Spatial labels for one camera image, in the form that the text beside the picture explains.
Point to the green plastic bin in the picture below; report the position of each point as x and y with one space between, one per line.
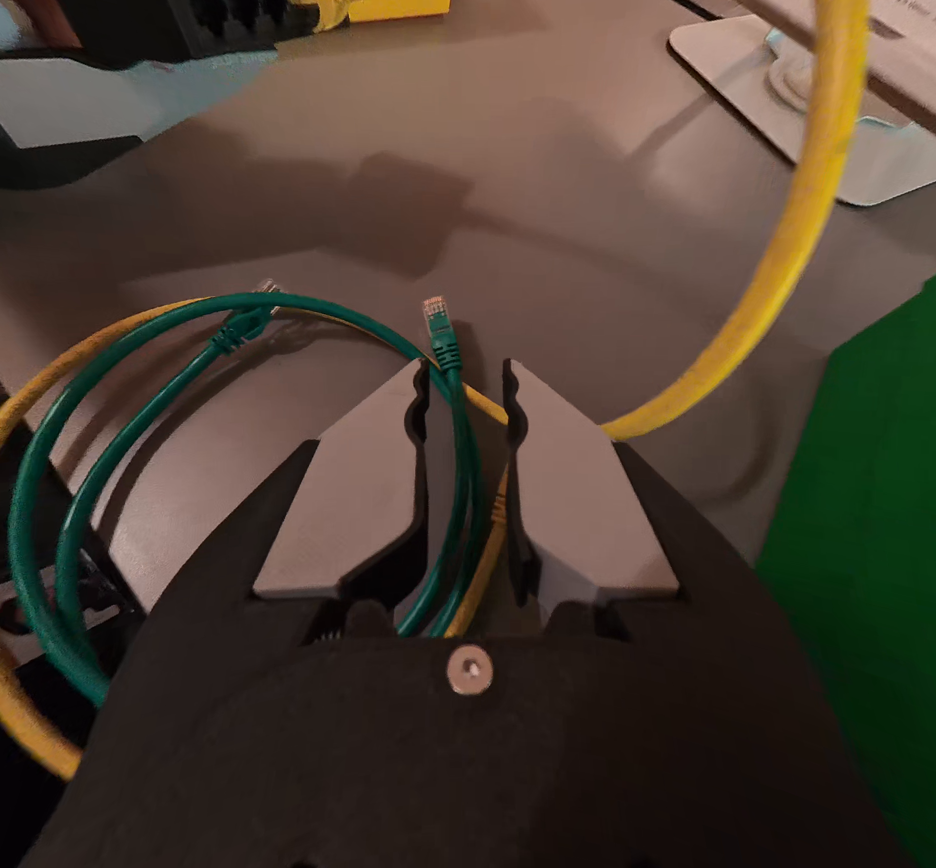
863 517

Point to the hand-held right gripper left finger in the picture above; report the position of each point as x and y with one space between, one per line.
351 502

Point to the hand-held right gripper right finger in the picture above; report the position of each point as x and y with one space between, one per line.
585 510

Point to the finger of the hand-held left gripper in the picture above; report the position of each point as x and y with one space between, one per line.
110 100

